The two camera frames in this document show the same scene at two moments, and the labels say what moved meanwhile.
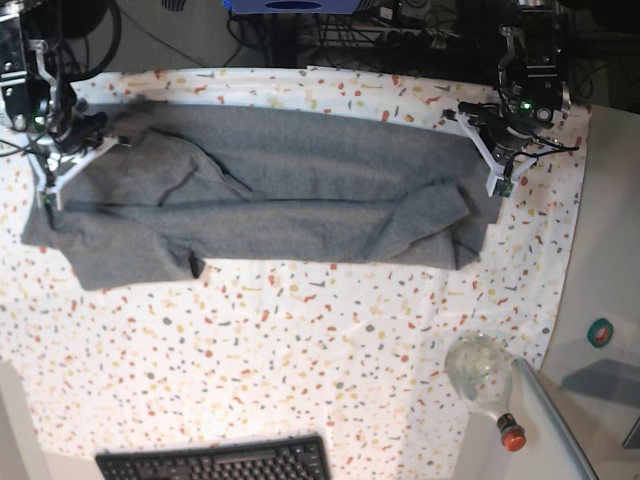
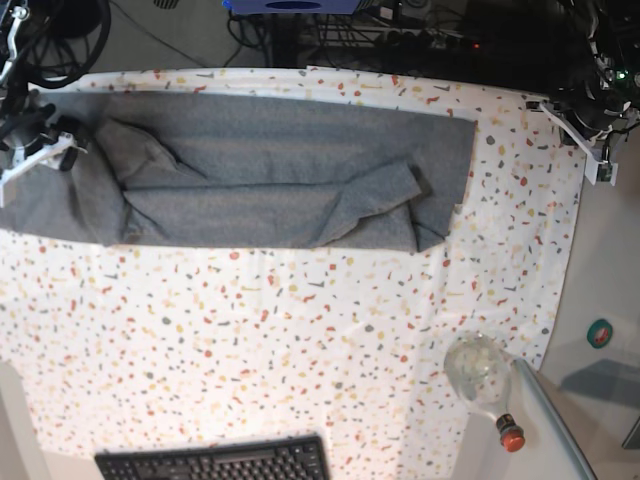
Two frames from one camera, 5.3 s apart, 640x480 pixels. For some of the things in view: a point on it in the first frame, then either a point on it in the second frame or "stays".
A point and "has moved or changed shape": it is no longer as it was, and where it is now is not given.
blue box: x=291 y=6 stays
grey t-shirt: x=161 y=190 has moved or changed shape
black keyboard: x=297 y=458 stays
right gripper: x=505 y=136 → x=593 y=111
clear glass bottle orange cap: x=479 y=369 stays
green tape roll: x=600 y=332 stays
